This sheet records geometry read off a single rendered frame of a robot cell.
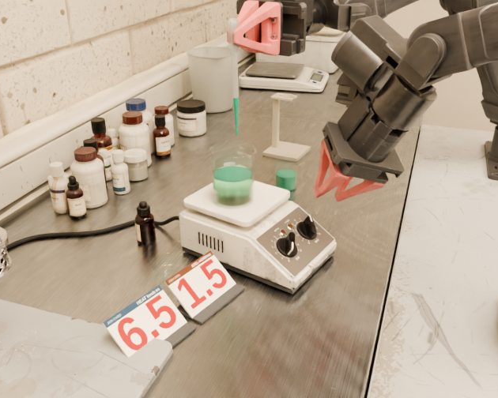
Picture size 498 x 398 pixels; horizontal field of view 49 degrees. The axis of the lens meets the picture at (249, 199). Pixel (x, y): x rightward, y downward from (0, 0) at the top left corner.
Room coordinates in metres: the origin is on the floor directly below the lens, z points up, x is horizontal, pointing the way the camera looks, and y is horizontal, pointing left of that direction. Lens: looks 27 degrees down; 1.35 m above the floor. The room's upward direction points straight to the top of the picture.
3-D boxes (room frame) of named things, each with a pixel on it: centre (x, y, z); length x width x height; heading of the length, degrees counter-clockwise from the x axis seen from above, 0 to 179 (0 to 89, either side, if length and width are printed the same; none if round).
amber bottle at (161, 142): (1.09, 0.19, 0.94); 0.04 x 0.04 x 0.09
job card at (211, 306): (0.59, 0.06, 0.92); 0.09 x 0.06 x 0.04; 144
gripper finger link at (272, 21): (0.74, 0.00, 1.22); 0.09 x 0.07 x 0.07; 145
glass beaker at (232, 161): (0.70, 0.02, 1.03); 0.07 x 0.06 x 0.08; 54
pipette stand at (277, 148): (1.11, -0.08, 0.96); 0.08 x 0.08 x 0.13; 63
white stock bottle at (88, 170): (0.87, 0.28, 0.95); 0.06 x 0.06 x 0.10
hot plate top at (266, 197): (0.72, 0.02, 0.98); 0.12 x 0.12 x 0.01; 55
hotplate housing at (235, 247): (0.70, 0.00, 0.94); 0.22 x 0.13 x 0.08; 56
